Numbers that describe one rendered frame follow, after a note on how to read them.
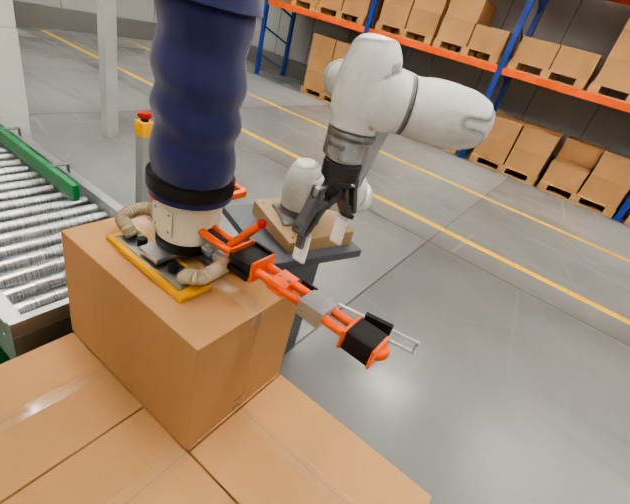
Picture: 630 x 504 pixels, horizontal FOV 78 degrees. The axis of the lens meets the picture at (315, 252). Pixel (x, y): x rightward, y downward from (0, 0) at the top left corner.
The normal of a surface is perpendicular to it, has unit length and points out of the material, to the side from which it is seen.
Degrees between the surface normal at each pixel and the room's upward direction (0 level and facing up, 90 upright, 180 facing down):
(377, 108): 93
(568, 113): 90
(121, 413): 0
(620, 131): 90
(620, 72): 90
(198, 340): 0
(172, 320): 0
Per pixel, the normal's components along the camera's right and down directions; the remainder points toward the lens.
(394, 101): 0.09, 0.44
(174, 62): -0.17, 0.28
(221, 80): 0.65, 0.36
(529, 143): -0.56, 0.32
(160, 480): 0.24, -0.83
